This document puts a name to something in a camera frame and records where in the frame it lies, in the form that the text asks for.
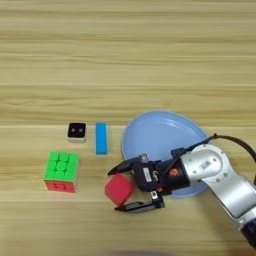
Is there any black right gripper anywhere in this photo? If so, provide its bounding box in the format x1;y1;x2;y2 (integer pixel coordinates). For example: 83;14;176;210
107;148;192;214

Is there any red cube block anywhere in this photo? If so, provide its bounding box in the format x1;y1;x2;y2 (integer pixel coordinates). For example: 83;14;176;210
104;173;136;208

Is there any green and red Rubik's cube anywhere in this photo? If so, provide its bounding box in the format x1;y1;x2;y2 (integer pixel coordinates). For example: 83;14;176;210
43;150;81;194

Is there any blue rectangular block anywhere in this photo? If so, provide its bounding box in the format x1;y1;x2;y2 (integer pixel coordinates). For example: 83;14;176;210
95;122;109;156

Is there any light blue round plate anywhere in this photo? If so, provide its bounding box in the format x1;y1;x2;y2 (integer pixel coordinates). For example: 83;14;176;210
121;110;212;199

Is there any small black cube white base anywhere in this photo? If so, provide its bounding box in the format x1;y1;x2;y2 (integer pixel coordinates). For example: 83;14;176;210
67;121;88;144

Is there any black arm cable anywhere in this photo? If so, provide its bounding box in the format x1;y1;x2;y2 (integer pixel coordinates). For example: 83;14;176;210
171;133;256;186

